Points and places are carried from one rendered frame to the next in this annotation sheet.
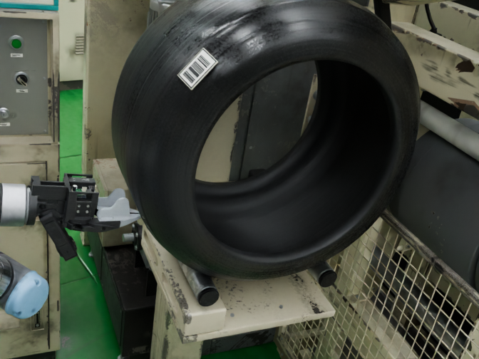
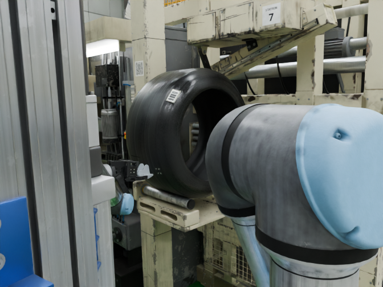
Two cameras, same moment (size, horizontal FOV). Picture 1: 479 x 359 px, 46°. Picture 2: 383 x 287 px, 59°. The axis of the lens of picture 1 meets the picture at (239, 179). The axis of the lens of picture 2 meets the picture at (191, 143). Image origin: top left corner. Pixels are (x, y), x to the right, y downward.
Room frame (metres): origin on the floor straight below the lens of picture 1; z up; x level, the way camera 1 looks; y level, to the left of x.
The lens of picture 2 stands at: (-0.48, 0.40, 1.38)
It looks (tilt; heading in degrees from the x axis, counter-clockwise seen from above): 8 degrees down; 344
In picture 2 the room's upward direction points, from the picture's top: 1 degrees counter-clockwise
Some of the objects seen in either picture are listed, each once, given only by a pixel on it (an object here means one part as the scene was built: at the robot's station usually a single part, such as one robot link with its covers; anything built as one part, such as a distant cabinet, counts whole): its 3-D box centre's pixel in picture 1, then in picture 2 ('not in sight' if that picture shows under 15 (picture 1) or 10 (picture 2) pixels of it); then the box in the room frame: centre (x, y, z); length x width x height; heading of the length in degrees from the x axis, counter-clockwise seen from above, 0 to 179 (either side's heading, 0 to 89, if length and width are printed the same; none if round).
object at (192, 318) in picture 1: (179, 269); (166, 209); (1.04, 0.10, 0.84); 0.36 x 0.09 x 0.06; 27
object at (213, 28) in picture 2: not in sight; (245, 24); (1.12, -0.35, 1.71); 0.61 x 0.25 x 0.15; 27
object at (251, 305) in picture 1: (233, 274); (188, 209); (1.10, -0.02, 0.80); 0.37 x 0.36 x 0.02; 117
